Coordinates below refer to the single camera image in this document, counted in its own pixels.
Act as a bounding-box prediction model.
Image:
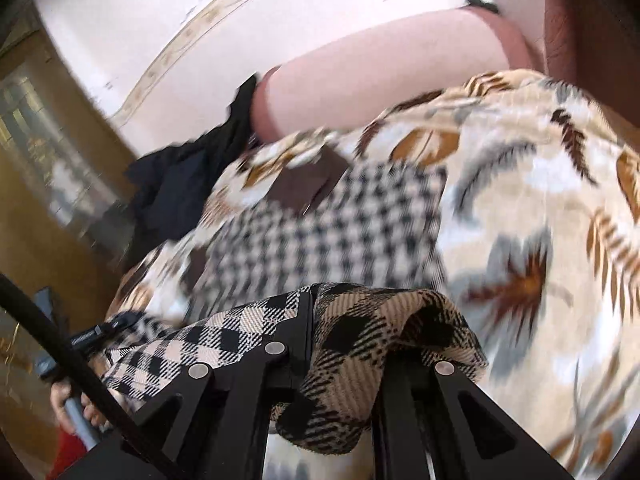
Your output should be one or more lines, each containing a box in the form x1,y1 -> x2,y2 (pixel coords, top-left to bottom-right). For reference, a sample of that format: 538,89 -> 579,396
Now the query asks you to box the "black white checkered coat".
104,150 -> 487,454

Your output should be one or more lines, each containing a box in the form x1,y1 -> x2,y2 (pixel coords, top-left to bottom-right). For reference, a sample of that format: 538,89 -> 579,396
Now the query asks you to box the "wooden glass cabinet door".
1,3 -> 134,330

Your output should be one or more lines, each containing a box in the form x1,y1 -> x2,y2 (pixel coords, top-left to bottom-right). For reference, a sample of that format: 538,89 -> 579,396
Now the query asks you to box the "dark navy garment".
125,75 -> 258,269

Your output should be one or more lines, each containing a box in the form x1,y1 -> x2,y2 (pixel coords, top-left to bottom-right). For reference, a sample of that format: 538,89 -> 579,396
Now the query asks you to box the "leaf pattern cream blanket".
112,70 -> 639,479

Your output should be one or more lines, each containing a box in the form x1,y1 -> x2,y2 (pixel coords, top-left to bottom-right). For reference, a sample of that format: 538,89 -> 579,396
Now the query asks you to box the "pink bolster pillow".
250,6 -> 536,143

